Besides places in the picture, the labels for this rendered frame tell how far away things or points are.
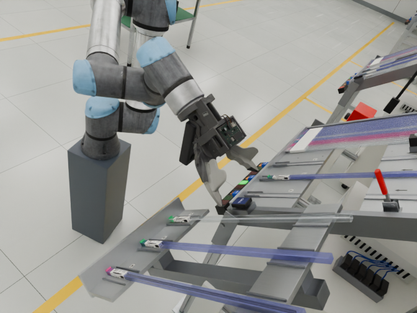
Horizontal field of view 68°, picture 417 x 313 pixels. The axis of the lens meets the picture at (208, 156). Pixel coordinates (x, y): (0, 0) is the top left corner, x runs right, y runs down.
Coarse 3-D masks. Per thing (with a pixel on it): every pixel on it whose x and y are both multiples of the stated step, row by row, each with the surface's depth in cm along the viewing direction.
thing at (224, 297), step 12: (132, 276) 66; (144, 276) 64; (168, 288) 57; (180, 288) 55; (192, 288) 53; (204, 288) 52; (216, 300) 49; (228, 300) 47; (240, 300) 46; (252, 300) 45; (264, 300) 44; (264, 312) 43; (276, 312) 41; (288, 312) 40; (300, 312) 39
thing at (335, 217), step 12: (192, 216) 83; (204, 216) 80; (216, 216) 77; (228, 216) 74; (240, 216) 72; (252, 216) 69; (264, 216) 67; (276, 216) 65; (288, 216) 63; (300, 216) 61; (312, 216) 59; (324, 216) 57; (336, 216) 56; (348, 216) 54
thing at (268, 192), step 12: (288, 156) 123; (300, 156) 119; (312, 156) 115; (324, 156) 112; (276, 168) 117; (288, 168) 113; (300, 168) 109; (312, 168) 106; (264, 180) 110; (276, 180) 107; (288, 180) 104; (300, 180) 101; (312, 180) 100; (252, 192) 104; (264, 192) 102; (276, 192) 99; (288, 192) 97; (300, 192) 94; (264, 204) 94; (276, 204) 92; (288, 204) 90
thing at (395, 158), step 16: (400, 144) 100; (384, 160) 94; (400, 160) 91; (416, 160) 88; (416, 176) 80; (368, 192) 82; (400, 192) 77; (416, 192) 75; (368, 208) 75; (416, 208) 69
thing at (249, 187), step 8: (304, 128) 142; (296, 136) 136; (288, 144) 130; (280, 152) 124; (272, 160) 119; (264, 168) 115; (256, 176) 110; (248, 184) 106; (240, 192) 103; (232, 200) 100
